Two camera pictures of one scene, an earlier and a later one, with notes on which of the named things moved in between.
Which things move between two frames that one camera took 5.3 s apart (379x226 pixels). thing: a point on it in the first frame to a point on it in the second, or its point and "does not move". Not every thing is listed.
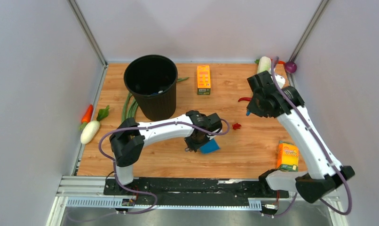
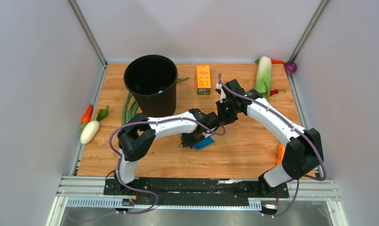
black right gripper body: x=255 y=107 to x=227 y=113
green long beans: x=130 y=106 does not move
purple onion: x=290 y=67 does not move
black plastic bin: x=152 y=80 does not move
